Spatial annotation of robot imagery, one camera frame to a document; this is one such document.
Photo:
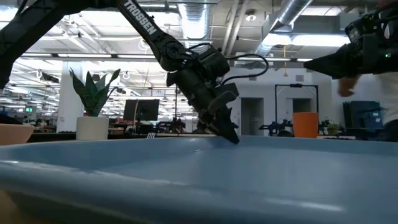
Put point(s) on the white plant pot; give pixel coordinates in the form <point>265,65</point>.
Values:
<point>92,128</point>

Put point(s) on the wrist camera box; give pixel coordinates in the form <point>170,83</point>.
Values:
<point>356,31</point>
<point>214,64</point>

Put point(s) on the orange plate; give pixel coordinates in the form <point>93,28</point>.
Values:
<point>14,133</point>

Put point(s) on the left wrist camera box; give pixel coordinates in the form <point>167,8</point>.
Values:
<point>214,64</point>

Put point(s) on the black computer monitor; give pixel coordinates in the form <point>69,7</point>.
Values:
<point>146,109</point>

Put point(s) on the orange cup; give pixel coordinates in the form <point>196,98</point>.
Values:
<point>305,125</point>

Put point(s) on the silver ceiling duct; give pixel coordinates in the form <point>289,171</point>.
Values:
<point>194,21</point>
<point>289,15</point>

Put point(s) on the small green potted plant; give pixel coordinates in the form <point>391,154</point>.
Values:
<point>333,128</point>

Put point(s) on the person's hand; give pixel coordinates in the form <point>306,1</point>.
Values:
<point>346,87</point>

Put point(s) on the blue plastic tray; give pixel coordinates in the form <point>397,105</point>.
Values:
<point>199,177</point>

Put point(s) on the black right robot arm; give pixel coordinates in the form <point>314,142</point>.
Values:
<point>385,18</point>

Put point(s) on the blue storage crate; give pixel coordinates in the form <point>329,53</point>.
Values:
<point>363,114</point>

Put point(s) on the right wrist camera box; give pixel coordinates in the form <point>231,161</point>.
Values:
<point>356,31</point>

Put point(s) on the green snake plant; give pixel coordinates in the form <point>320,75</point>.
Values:
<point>93,96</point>

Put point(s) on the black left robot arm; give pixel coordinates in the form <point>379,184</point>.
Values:
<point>140,21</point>

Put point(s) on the green exit sign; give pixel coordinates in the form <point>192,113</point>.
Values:
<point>29,109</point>

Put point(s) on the black metal frame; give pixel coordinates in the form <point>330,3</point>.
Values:
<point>296,85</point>

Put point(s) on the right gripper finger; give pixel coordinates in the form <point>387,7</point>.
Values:
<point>339,62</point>

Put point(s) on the ceiling light strip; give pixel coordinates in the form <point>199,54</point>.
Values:
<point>84,56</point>

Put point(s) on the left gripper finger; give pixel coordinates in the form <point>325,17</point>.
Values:
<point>226,126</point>
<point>209,126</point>

